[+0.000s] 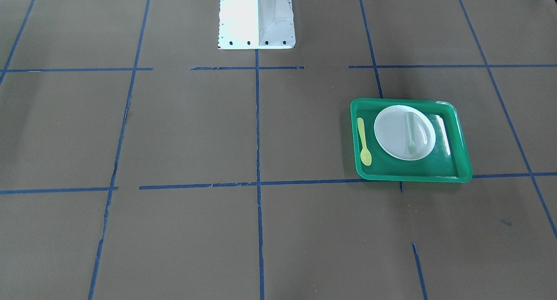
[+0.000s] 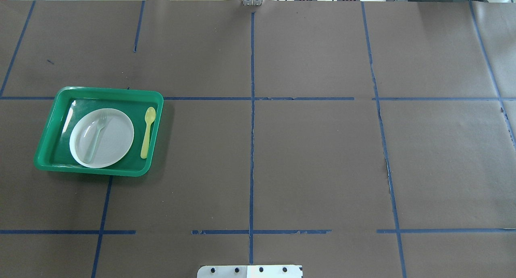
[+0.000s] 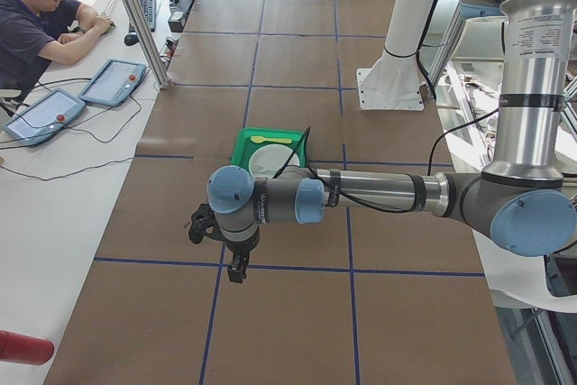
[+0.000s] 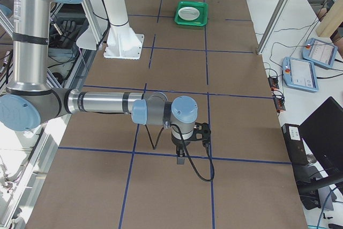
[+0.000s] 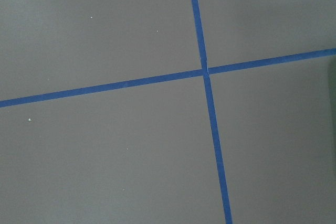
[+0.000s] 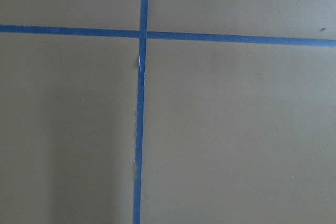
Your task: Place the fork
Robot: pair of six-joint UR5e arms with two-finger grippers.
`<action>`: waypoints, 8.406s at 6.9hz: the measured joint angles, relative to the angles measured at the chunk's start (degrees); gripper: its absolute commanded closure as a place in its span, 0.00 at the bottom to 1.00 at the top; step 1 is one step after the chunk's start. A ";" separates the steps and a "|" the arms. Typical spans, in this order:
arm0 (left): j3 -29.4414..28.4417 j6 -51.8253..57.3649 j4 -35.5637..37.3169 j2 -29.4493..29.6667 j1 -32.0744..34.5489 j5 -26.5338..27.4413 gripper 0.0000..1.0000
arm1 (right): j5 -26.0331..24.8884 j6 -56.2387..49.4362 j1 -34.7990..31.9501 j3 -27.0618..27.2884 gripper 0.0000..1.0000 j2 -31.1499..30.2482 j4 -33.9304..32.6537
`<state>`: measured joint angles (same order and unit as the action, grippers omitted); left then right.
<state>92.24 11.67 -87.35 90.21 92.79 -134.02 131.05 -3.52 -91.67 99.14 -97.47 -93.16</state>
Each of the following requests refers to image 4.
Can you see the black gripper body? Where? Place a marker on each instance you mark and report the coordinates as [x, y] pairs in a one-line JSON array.
[[178, 142]]

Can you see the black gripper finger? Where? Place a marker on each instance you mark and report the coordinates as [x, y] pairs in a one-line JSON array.
[[180, 152]]

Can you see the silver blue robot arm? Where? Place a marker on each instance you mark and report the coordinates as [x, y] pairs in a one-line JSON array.
[[29, 101]]

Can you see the orange black adapter lower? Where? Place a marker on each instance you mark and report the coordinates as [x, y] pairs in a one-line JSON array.
[[279, 102]]

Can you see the orange black adapter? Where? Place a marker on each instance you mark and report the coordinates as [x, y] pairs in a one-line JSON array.
[[279, 102], [273, 83]]

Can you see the orange black adapter upper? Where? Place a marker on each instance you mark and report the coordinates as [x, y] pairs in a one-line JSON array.
[[273, 83]]

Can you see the black mini computer box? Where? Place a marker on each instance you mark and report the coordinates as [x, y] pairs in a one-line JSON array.
[[294, 144]]

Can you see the white round plate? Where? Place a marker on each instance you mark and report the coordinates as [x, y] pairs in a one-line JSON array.
[[189, 17]]

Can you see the green plastic tray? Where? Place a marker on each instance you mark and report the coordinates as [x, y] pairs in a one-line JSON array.
[[200, 21]]

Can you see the near blue teach pendant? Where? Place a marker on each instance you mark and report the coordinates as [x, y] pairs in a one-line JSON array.
[[299, 74]]

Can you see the blue teach pendant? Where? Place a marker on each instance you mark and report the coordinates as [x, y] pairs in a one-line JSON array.
[[299, 74], [319, 52]]

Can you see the black laptop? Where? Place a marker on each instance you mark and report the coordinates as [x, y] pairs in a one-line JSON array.
[[322, 132]]

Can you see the far blue teach pendant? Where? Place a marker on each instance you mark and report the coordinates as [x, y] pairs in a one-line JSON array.
[[319, 52]]

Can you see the wooden beam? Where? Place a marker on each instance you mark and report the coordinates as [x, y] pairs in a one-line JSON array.
[[331, 21]]

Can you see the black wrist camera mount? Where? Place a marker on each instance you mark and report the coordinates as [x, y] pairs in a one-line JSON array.
[[202, 132]]

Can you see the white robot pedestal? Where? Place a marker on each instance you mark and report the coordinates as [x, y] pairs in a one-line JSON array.
[[122, 41]]

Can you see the aluminium frame post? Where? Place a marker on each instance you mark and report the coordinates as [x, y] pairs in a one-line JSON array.
[[271, 25]]

